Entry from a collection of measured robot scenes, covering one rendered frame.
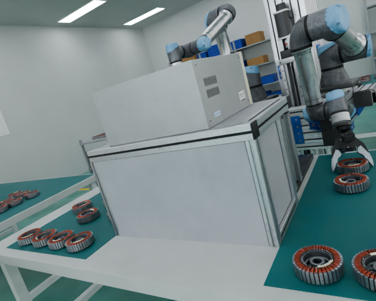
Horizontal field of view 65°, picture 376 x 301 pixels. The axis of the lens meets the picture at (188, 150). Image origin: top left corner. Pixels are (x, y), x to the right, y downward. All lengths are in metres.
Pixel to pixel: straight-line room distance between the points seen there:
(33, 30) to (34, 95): 1.39
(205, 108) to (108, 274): 0.61
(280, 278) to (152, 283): 0.36
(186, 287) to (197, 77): 0.57
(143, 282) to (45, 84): 6.39
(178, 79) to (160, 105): 0.11
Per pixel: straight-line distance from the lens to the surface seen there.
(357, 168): 1.31
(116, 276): 1.04
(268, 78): 7.63
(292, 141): 1.23
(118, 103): 1.05
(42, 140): 6.78
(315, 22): 1.44
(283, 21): 2.02
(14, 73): 6.85
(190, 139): 0.88
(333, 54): 1.84
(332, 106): 1.43
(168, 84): 0.91
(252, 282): 0.82
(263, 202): 0.87
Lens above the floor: 1.25
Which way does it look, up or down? 12 degrees down
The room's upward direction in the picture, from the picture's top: 16 degrees counter-clockwise
